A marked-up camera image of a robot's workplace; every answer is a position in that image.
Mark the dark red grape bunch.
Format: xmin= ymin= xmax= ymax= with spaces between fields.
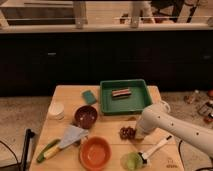
xmin=119 ymin=127 xmax=136 ymax=140

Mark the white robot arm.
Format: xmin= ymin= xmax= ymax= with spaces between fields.
xmin=135 ymin=101 xmax=213 ymax=158

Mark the orange bowl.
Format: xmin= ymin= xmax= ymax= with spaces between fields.
xmin=79 ymin=136 xmax=111 ymax=171

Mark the dark red bowl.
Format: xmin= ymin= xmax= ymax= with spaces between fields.
xmin=74 ymin=105 xmax=98 ymax=129

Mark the green round lid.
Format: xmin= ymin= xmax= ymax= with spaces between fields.
xmin=120 ymin=152 xmax=143 ymax=171

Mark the green plastic tray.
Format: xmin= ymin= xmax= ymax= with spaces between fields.
xmin=100 ymin=79 xmax=152 ymax=116

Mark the striped block in tray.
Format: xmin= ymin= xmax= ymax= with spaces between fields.
xmin=111 ymin=88 xmax=131 ymax=99

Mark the teal sponge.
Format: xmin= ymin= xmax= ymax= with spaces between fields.
xmin=82 ymin=90 xmax=97 ymax=105

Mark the grey blue cloth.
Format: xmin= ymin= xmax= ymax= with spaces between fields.
xmin=58 ymin=125 xmax=89 ymax=149

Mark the yellow corn cob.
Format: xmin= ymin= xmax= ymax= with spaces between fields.
xmin=44 ymin=146 xmax=61 ymax=159

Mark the green cucumber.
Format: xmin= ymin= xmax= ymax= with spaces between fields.
xmin=36 ymin=139 xmax=60 ymax=163

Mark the black stand left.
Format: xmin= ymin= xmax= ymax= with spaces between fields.
xmin=0 ymin=128 xmax=37 ymax=171

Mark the white handled brush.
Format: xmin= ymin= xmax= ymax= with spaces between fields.
xmin=138 ymin=135 xmax=172 ymax=164

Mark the black cable right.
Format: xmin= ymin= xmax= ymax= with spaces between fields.
xmin=177 ymin=139 xmax=213 ymax=171

